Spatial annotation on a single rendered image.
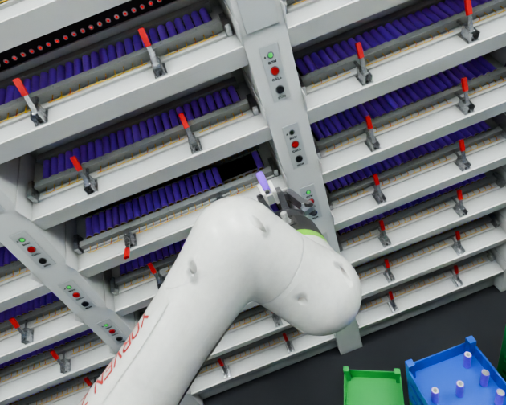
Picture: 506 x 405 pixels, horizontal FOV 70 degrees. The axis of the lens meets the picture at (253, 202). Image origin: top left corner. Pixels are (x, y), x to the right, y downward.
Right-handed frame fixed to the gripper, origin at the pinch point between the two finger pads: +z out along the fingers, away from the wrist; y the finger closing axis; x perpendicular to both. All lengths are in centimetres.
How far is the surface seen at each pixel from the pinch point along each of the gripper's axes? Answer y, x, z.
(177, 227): 25.2, 7.3, 17.0
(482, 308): -66, 95, 31
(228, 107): 1.1, -17.1, 18.3
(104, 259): 46.6, 8.0, 16.3
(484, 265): -72, 78, 35
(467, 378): -34, 70, -8
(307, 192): -10.7, 11.0, 16.3
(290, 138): -10.2, -5.7, 13.0
